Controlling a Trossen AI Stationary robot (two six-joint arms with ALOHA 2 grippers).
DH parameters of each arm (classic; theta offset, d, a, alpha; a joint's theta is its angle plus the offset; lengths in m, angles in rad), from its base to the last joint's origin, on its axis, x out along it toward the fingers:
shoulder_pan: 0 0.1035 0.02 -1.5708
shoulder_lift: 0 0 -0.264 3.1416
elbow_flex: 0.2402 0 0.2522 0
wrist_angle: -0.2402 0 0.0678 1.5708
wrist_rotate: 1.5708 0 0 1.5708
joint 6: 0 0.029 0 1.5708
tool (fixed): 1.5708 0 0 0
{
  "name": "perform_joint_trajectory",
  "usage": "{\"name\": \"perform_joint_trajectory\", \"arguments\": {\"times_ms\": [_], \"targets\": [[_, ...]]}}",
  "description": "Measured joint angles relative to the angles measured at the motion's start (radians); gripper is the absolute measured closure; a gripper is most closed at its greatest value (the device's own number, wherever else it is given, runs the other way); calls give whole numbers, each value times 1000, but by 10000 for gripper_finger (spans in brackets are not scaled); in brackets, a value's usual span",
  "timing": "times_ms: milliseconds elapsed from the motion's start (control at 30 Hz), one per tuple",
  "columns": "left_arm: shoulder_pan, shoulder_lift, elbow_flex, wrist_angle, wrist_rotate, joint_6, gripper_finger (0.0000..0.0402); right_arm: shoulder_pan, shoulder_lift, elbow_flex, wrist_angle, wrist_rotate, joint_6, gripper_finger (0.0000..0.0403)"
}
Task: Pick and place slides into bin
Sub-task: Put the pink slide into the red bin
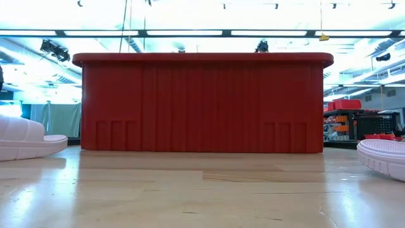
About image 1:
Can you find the large red plastic bin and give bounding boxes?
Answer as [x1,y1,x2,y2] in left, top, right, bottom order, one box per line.
[72,52,335,155]

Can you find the red bin on shelf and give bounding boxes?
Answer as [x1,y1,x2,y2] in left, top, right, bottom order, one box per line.
[327,99,363,111]

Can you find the overhead LED light bar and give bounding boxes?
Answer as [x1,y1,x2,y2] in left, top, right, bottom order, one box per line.
[0,28,405,39]

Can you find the black shelf with orange bins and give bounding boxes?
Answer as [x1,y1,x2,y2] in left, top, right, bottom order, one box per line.
[323,109,360,149]

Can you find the grey-green curtain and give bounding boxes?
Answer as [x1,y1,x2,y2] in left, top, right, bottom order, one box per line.
[22,101,82,139]

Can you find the black ceiling spotlight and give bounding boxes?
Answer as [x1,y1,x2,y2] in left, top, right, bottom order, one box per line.
[39,39,72,63]

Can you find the black pegboard cart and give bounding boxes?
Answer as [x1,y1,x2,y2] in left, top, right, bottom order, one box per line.
[356,111,401,140]

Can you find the flat red trays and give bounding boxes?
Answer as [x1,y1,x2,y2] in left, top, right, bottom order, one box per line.
[363,132,403,142]

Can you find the white slide showing sole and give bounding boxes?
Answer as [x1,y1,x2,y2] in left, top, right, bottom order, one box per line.
[356,139,405,182]

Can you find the black overhead camera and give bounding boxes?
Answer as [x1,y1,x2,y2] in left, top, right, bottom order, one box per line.
[254,40,270,53]

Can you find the hanging thin cable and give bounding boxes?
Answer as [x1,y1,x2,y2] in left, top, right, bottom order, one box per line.
[118,0,128,54]

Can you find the white slide with wide strap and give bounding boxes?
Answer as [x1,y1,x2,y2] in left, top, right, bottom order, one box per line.
[0,115,68,162]

